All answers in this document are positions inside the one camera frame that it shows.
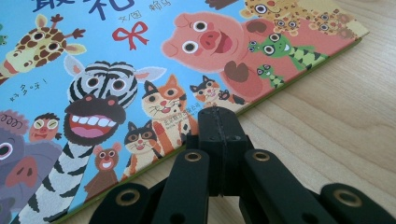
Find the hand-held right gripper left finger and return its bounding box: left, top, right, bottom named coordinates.
left=185, top=105, right=225, bottom=198

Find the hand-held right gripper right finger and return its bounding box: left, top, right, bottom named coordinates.
left=217, top=105, right=255, bottom=198

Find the light blue animals picture book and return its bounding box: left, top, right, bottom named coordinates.
left=0, top=0, right=370, bottom=224

